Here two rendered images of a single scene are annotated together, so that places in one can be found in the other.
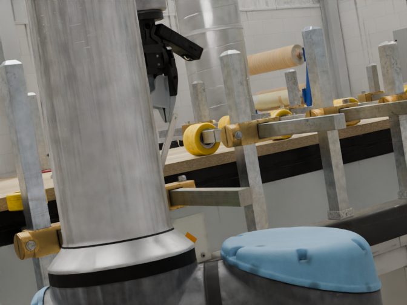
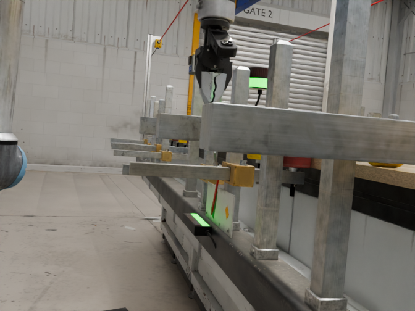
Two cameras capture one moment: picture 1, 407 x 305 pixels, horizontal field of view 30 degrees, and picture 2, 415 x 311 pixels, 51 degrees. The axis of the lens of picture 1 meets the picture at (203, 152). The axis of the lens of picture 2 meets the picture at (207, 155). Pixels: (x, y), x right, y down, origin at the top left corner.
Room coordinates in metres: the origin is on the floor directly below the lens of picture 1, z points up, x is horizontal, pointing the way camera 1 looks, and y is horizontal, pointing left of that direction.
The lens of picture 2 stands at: (1.85, -0.95, 0.94)
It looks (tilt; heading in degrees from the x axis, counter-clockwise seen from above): 3 degrees down; 109
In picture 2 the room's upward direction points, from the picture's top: 4 degrees clockwise
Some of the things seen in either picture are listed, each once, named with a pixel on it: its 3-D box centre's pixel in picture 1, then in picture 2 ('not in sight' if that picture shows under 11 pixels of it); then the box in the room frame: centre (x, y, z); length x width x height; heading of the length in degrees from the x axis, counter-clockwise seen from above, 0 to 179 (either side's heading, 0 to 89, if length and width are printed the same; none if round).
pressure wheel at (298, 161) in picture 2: not in sight; (293, 173); (1.69, 0.16, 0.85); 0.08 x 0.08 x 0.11
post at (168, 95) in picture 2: not in sight; (166, 131); (0.86, 1.16, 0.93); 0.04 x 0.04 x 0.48; 33
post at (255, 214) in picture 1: (246, 157); (271, 163); (1.68, -0.09, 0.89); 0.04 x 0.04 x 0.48; 33
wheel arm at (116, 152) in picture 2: not in sight; (155, 155); (0.84, 1.10, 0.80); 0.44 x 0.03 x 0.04; 33
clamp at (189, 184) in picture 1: (162, 198); (236, 173); (1.56, 0.10, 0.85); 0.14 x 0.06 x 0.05; 123
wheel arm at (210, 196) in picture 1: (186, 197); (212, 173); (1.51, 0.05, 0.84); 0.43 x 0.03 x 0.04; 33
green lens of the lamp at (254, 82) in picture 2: not in sight; (258, 83); (1.59, 0.14, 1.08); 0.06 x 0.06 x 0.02
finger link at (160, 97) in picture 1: (160, 99); (203, 90); (1.47, 0.07, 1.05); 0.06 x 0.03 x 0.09; 124
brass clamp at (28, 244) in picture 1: (52, 238); (210, 173); (1.42, 0.31, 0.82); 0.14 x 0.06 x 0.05; 123
